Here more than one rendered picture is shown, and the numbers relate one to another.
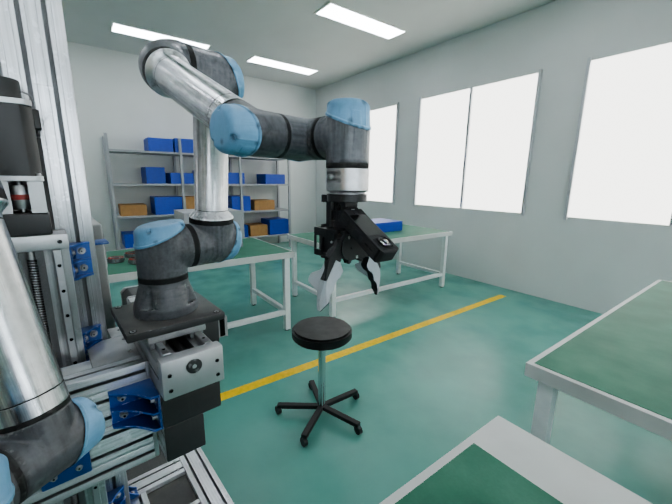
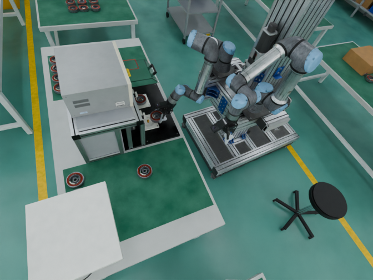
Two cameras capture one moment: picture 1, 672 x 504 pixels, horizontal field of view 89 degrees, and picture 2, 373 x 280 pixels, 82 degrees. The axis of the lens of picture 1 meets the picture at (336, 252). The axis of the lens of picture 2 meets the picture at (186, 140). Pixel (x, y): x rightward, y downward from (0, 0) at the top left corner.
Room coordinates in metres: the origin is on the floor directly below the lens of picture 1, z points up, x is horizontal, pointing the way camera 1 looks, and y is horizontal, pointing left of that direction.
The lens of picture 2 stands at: (0.41, -0.87, 2.27)
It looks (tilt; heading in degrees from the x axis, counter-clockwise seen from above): 57 degrees down; 91
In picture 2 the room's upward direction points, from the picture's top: 15 degrees clockwise
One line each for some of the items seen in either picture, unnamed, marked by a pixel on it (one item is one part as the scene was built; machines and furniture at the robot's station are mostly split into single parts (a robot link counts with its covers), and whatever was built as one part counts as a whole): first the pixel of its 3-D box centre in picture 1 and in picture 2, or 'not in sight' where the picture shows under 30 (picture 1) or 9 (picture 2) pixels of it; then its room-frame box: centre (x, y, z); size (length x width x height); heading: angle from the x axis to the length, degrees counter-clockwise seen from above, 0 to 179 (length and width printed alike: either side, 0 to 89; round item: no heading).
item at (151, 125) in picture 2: not in sight; (147, 121); (0.03, 0.18, 0.78); 0.15 x 0.15 x 0.01; 36
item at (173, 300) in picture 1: (165, 291); (255, 102); (0.84, 0.44, 1.09); 0.15 x 0.15 x 0.10
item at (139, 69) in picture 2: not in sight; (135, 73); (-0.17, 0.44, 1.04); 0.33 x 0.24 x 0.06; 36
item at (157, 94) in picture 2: not in sight; (142, 113); (-0.05, 0.27, 0.76); 0.64 x 0.47 x 0.02; 126
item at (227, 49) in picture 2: not in sight; (226, 51); (0.51, 0.82, 1.20); 0.13 x 0.12 x 0.14; 163
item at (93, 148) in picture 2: not in sight; (101, 145); (-0.17, -0.22, 0.91); 0.28 x 0.03 x 0.32; 36
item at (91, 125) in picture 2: not in sight; (99, 92); (-0.30, 0.09, 1.09); 0.68 x 0.44 x 0.05; 126
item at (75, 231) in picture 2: not in sight; (85, 238); (0.03, -0.79, 0.98); 0.37 x 0.35 x 0.46; 126
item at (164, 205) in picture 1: (166, 204); not in sight; (5.81, 2.89, 0.92); 0.42 x 0.42 x 0.29; 37
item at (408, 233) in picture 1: (372, 262); not in sight; (4.10, -0.46, 0.37); 1.90 x 0.90 x 0.75; 126
